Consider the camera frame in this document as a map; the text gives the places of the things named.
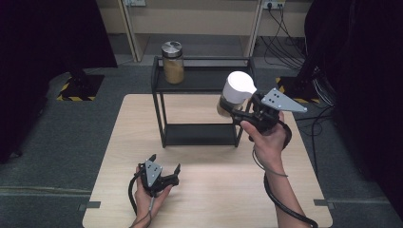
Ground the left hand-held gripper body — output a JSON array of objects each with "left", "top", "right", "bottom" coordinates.
[{"left": 138, "top": 160, "right": 181, "bottom": 198}]

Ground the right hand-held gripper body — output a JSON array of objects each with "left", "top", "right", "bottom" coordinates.
[{"left": 232, "top": 87, "right": 309, "bottom": 134}]

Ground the white cup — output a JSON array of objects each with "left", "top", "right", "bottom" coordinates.
[{"left": 216, "top": 70, "right": 258, "bottom": 119}]

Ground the black metal rack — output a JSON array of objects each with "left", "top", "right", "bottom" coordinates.
[{"left": 150, "top": 55, "right": 259, "bottom": 149}]

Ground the glass jar with steel lid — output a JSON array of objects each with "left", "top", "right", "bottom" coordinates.
[{"left": 161, "top": 40, "right": 185, "bottom": 86}]

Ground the person's left hand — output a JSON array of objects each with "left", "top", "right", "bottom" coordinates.
[{"left": 134, "top": 165, "right": 174, "bottom": 223}]

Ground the person's right hand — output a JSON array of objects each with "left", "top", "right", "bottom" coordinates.
[{"left": 240, "top": 111, "right": 288, "bottom": 171}]

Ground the stand base with striped tape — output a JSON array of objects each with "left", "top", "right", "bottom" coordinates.
[
  {"left": 275, "top": 75, "right": 318, "bottom": 105},
  {"left": 56, "top": 73, "right": 106, "bottom": 103}
]

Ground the dark curtain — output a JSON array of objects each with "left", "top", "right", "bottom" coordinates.
[
  {"left": 298, "top": 0, "right": 403, "bottom": 219},
  {"left": 0, "top": 0, "right": 119, "bottom": 164}
]

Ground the thick black sleeved cable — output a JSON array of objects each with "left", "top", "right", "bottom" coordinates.
[
  {"left": 127, "top": 173, "right": 143, "bottom": 217},
  {"left": 262, "top": 119, "right": 319, "bottom": 228}
]

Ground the thin grey cable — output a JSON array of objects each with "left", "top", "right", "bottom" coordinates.
[
  {"left": 128, "top": 195, "right": 156, "bottom": 228},
  {"left": 252, "top": 147, "right": 289, "bottom": 179}
]

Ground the black cable bundle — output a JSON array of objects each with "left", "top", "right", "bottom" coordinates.
[{"left": 311, "top": 65, "right": 337, "bottom": 108}]

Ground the black floor cable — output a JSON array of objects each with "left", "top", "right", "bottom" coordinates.
[{"left": 294, "top": 105, "right": 337, "bottom": 180}]

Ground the thin black cable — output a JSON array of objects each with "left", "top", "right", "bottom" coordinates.
[
  {"left": 259, "top": 3, "right": 300, "bottom": 69},
  {"left": 275, "top": 3, "right": 308, "bottom": 63}
]

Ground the grey floor bracket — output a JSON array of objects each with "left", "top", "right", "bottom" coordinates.
[
  {"left": 313, "top": 198, "right": 337, "bottom": 210},
  {"left": 77, "top": 200, "right": 102, "bottom": 212}
]

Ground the white wall socket with plugs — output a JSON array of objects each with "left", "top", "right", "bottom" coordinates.
[{"left": 262, "top": 0, "right": 286, "bottom": 10}]

